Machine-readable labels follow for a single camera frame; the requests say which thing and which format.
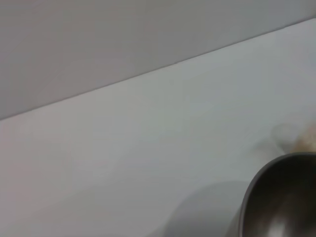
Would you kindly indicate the stainless steel mixing bowl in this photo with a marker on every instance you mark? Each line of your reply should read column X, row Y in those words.
column 284, row 197

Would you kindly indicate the white rice grains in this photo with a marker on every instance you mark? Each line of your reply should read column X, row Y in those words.
column 304, row 146

